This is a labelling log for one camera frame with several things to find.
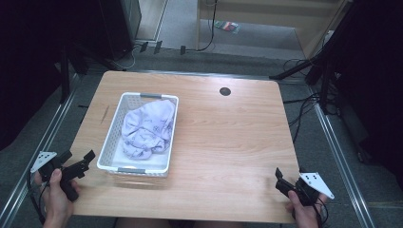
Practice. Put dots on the colourful packet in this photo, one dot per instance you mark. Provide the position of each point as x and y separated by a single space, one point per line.
227 26

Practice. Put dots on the dark cabinet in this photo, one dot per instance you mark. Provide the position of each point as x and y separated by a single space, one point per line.
120 25

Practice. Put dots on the pale purple printed cloth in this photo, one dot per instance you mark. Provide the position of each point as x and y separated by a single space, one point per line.
147 129

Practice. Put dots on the black metal stand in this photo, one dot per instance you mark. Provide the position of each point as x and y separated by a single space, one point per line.
326 63

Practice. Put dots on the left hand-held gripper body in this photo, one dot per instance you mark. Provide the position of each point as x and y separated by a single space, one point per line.
50 166

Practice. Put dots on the black upright post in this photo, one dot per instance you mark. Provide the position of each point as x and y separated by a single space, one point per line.
65 76

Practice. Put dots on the person's right hand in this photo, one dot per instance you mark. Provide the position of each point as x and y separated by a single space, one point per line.
304 213

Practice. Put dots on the aluminium floor rail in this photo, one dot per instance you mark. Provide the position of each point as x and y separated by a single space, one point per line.
38 148
342 161

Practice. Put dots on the light wooden shelf unit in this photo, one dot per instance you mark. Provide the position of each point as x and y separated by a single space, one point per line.
313 31

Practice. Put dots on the white plastic basket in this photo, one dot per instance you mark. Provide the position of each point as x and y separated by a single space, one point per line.
107 158

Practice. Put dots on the person's left hand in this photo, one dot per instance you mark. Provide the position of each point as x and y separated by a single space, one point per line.
57 199

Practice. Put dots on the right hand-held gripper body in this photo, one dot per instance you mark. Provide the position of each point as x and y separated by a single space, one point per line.
312 186

